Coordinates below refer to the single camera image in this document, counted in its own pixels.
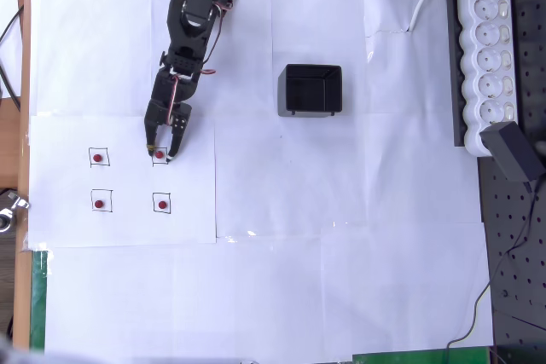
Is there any paper sheet with drawn squares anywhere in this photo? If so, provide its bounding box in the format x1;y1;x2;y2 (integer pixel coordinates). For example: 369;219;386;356
27;115;218;248

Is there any black power adapter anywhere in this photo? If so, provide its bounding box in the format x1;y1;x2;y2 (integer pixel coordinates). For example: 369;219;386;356
479;121;546;184

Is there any green cutting mat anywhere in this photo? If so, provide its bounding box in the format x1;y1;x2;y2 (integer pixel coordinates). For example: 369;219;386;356
25;0;492;364

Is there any white power strip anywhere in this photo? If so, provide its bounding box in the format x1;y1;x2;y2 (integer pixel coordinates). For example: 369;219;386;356
462;0;519;158

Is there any black pegboard panel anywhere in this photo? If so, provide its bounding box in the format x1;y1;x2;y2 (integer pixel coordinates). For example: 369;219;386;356
476;0;546;349

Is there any metal clamp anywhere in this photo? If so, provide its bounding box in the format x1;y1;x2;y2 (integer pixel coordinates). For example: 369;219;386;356
0;188;32;234

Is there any black rail bar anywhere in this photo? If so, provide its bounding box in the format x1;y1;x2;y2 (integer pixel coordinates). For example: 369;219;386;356
445;0;468;148

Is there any black plastic bin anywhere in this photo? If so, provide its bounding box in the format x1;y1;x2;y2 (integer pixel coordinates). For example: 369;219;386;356
276;63;345;118

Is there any thin black cable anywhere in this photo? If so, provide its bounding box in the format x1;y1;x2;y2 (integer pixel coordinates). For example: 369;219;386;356
445;180;543;364

